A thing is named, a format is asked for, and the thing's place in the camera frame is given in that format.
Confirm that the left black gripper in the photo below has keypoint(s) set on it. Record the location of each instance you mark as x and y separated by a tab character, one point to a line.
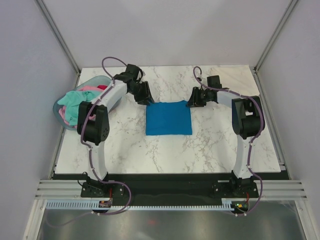
146	97

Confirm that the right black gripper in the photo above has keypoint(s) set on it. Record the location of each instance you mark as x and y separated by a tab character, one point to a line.
194	101

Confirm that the blue t-shirt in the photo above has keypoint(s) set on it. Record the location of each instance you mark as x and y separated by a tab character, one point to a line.
168	118

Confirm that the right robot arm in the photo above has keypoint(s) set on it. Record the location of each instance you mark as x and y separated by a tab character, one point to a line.
247	118

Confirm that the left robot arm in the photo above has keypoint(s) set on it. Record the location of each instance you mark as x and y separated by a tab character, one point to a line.
93	117

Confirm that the red t-shirt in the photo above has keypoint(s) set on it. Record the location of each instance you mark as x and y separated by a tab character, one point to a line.
102	87

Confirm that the grey plastic laundry basket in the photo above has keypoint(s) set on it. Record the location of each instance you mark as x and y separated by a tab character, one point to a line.
66	108

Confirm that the folded cream t-shirt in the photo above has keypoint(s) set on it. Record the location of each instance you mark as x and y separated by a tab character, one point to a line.
237	78

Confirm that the teal t-shirt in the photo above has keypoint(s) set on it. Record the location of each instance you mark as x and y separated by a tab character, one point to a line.
75	102

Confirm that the pink t-shirt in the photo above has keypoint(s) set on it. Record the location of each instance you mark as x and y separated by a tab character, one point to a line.
90	88

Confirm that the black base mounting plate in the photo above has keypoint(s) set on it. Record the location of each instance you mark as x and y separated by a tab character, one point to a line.
247	184

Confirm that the right aluminium frame post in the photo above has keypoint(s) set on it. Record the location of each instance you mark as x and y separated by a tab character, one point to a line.
276	33

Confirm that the aluminium frame post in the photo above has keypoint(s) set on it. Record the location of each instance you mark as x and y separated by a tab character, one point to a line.
276	33
57	34

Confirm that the white slotted cable duct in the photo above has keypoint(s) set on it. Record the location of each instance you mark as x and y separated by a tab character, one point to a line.
99	205

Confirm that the aluminium rail profile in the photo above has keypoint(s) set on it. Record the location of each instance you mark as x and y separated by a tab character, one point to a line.
72	189

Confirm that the left aluminium frame post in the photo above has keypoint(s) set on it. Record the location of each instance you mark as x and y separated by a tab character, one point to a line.
57	34

